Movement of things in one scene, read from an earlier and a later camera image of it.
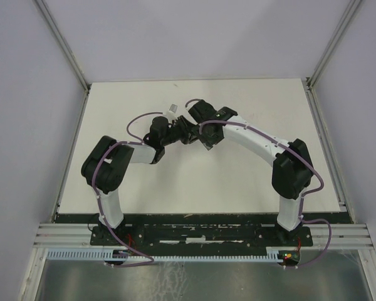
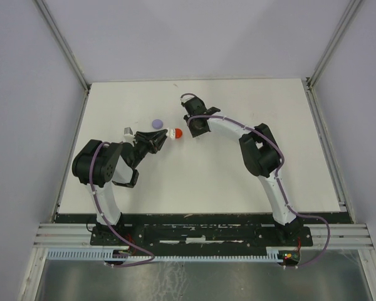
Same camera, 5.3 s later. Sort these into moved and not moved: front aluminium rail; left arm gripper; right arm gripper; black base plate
Moved: right arm gripper; left arm gripper
Not moved: black base plate; front aluminium rail
